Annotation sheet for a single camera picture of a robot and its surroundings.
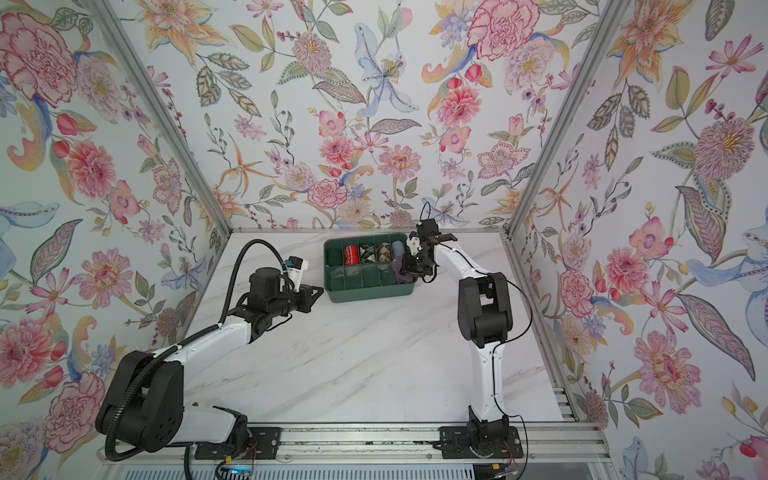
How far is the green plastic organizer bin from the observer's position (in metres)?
1.02

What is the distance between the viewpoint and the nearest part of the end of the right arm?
775 millimetres

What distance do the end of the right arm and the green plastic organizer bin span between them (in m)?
0.07
